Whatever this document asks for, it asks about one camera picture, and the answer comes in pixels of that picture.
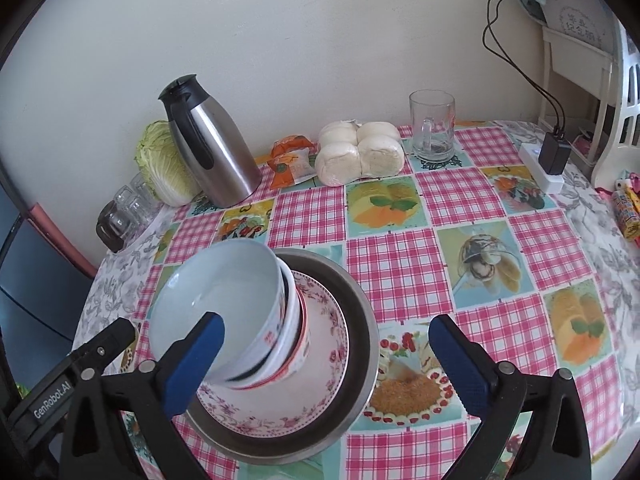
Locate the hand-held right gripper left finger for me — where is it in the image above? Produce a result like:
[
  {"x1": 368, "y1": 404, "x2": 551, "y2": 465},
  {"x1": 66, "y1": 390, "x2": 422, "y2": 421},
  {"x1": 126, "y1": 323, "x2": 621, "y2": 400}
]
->
[{"x1": 59, "y1": 311, "x2": 226, "y2": 480}]

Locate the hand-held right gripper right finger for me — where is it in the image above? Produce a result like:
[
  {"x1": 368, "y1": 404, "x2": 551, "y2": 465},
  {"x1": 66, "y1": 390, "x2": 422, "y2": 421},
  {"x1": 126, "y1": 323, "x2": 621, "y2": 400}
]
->
[{"x1": 429, "y1": 314, "x2": 593, "y2": 480}]

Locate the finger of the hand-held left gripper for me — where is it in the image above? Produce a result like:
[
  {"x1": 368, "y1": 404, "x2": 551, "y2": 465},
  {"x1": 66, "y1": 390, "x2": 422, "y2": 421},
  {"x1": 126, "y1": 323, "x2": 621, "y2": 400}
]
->
[{"x1": 69, "y1": 317, "x2": 139, "y2": 376}]

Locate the light blue bowl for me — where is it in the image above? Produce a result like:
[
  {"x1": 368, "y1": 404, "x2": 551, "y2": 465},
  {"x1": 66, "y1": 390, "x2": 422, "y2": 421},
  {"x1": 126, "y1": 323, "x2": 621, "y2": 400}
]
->
[{"x1": 149, "y1": 239, "x2": 287, "y2": 383}]

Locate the stainless steel basin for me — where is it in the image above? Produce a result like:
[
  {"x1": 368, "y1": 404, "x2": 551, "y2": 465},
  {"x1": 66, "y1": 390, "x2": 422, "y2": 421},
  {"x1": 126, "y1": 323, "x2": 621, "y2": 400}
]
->
[{"x1": 187, "y1": 248, "x2": 379, "y2": 462}]

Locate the strawberry print red-rimmed bowl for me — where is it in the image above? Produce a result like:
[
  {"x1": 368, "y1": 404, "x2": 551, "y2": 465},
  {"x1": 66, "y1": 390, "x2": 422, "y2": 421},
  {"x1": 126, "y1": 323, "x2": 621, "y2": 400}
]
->
[{"x1": 215, "y1": 272, "x2": 312, "y2": 391}]

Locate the pink floral plate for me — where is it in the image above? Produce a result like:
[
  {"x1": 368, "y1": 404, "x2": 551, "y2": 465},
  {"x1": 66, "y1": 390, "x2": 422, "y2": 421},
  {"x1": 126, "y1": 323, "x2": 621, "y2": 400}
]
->
[{"x1": 195, "y1": 270, "x2": 350, "y2": 437}]

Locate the dark blue pink-edged furniture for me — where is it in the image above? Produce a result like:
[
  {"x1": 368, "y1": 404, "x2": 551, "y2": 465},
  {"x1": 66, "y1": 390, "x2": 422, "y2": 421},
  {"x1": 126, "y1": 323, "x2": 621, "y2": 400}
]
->
[{"x1": 0, "y1": 175, "x2": 98, "y2": 391}]

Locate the glass jar lying down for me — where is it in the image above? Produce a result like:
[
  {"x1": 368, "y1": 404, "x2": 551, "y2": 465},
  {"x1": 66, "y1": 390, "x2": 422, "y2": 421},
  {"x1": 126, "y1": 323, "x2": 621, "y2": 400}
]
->
[{"x1": 96, "y1": 200, "x2": 133, "y2": 253}]

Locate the pink checked tablecloth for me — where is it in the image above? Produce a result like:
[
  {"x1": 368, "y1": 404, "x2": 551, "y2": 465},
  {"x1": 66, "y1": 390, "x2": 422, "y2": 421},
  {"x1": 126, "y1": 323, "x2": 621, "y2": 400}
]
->
[{"x1": 125, "y1": 119, "x2": 626, "y2": 480}]

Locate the clear glass tumbler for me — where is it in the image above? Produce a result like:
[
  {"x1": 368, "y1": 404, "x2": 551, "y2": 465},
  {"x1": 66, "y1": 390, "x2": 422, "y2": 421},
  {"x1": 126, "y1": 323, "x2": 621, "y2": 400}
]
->
[
  {"x1": 112, "y1": 185, "x2": 147, "y2": 233},
  {"x1": 130, "y1": 172, "x2": 162, "y2": 217}
]

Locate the napa cabbage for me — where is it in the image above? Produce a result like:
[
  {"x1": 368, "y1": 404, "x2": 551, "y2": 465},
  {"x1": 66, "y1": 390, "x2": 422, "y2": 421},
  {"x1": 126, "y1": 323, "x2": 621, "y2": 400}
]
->
[{"x1": 135, "y1": 120, "x2": 201, "y2": 207}]

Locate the stainless steel thermos jug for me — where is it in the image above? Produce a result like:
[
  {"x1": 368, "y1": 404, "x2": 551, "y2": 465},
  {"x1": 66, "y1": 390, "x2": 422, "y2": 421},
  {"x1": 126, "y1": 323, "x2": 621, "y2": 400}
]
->
[{"x1": 158, "y1": 74, "x2": 261, "y2": 208}]

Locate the white and orange snack packet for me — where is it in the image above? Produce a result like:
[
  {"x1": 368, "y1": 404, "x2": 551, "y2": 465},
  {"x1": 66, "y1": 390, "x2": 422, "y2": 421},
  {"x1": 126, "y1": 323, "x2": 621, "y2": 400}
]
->
[{"x1": 267, "y1": 147, "x2": 317, "y2": 190}]

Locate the white power strip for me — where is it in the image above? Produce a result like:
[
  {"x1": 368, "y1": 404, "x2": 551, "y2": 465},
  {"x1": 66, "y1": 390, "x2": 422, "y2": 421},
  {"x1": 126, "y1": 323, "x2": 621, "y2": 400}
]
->
[{"x1": 520, "y1": 142, "x2": 566, "y2": 195}]

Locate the white steamed bun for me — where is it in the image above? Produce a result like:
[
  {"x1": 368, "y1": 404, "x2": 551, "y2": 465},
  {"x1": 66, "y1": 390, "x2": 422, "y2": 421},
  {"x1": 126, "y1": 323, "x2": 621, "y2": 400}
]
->
[
  {"x1": 357, "y1": 137, "x2": 406, "y2": 178},
  {"x1": 320, "y1": 120, "x2": 362, "y2": 147},
  {"x1": 315, "y1": 142, "x2": 363, "y2": 187},
  {"x1": 357, "y1": 122, "x2": 401, "y2": 144}
]

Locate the colourful candy packet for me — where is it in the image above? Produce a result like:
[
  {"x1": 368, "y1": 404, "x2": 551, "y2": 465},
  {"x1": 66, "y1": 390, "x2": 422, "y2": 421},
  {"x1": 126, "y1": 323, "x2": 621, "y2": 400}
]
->
[{"x1": 612, "y1": 180, "x2": 640, "y2": 241}]

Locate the black charger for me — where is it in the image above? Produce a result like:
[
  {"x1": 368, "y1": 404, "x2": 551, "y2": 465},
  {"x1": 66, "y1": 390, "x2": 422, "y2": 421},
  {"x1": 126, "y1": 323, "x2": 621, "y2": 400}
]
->
[{"x1": 539, "y1": 132, "x2": 572, "y2": 175}]

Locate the clear glass mug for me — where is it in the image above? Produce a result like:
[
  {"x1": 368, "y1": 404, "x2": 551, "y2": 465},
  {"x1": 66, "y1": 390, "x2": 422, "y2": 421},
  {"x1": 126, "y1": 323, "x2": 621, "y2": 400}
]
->
[{"x1": 409, "y1": 90, "x2": 457, "y2": 163}]

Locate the white plastic shelf rack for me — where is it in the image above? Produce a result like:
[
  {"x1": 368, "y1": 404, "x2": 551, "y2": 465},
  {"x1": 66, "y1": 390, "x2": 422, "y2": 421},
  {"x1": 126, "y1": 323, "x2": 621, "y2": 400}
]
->
[{"x1": 537, "y1": 0, "x2": 640, "y2": 191}]

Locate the white printed bag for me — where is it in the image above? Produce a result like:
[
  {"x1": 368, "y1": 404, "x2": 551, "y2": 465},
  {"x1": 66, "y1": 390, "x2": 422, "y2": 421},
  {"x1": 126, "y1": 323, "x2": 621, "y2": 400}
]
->
[{"x1": 542, "y1": 0, "x2": 621, "y2": 56}]

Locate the black cable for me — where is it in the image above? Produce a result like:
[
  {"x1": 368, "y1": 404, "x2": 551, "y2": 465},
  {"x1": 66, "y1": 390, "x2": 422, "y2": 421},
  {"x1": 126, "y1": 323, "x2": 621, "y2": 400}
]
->
[
  {"x1": 482, "y1": 0, "x2": 558, "y2": 136},
  {"x1": 487, "y1": 0, "x2": 566, "y2": 136}
]

